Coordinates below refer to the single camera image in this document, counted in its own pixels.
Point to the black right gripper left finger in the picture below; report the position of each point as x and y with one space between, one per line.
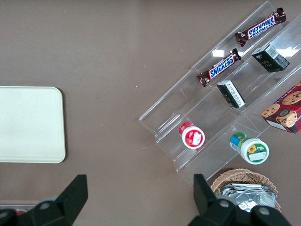
70 200

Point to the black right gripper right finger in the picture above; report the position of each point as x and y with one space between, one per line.
204 197

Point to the light wicker basket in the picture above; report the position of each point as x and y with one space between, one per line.
235 174

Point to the cream plastic tray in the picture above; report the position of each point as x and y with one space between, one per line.
30 124

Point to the silver foil wrapped pack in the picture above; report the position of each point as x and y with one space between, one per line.
247 196

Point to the red bottle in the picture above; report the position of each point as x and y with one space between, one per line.
20 213

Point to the red lidded jar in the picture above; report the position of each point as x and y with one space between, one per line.
192 137

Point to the green lidded jar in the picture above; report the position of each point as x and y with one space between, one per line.
254 149

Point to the clear acrylic stepped stand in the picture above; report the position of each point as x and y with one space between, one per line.
188 103

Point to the small black carton box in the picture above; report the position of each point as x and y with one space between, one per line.
231 94
270 58

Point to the red chocolate chip cookie box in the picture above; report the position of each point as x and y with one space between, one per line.
287 108

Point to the Snickers chocolate bar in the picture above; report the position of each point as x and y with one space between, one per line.
221 67
261 26

